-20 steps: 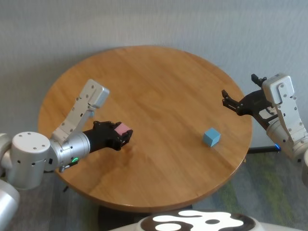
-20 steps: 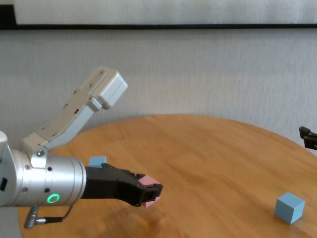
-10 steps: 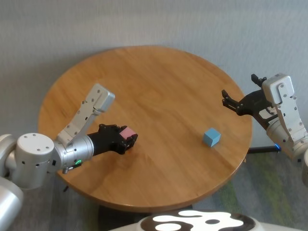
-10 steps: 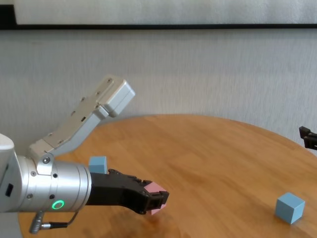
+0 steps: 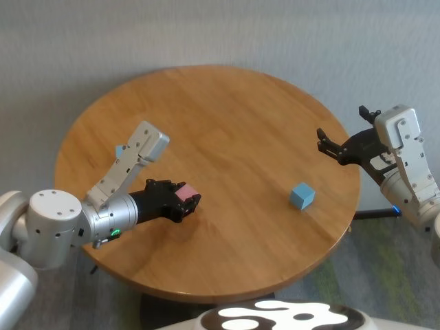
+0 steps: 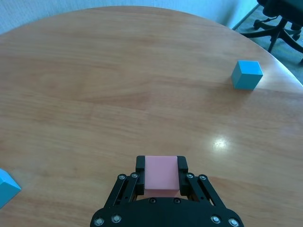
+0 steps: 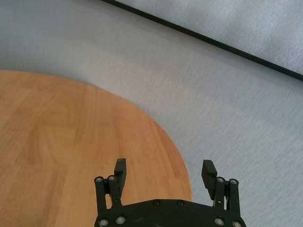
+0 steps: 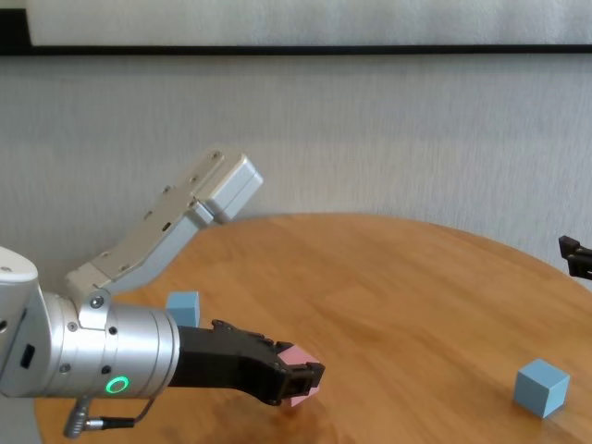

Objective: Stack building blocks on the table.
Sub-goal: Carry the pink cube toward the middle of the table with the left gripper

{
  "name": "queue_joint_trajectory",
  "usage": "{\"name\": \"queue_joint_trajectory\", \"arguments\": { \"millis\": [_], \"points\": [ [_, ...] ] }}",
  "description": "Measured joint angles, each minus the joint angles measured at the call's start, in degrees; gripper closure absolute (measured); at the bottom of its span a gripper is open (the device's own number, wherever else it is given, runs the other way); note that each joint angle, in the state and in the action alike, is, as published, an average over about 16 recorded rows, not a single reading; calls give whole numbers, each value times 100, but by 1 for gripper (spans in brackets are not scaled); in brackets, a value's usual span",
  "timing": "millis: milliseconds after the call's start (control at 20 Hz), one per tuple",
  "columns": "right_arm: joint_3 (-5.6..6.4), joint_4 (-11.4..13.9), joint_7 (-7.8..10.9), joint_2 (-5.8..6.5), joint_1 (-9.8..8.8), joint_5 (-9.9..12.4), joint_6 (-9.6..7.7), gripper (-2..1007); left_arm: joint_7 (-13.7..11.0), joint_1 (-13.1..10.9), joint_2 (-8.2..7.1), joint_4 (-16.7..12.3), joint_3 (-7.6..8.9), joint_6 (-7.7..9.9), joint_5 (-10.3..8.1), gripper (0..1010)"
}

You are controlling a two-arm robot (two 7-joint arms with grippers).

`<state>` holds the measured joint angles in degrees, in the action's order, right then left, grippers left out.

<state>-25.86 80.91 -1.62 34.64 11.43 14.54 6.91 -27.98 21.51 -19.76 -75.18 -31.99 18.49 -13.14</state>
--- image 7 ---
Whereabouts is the black wall rail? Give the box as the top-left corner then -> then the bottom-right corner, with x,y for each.
100,0 -> 303,81

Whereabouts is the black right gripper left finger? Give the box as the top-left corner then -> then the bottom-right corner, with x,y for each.
94,158 -> 128,211

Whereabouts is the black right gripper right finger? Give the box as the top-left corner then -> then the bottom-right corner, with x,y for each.
201,160 -> 242,213

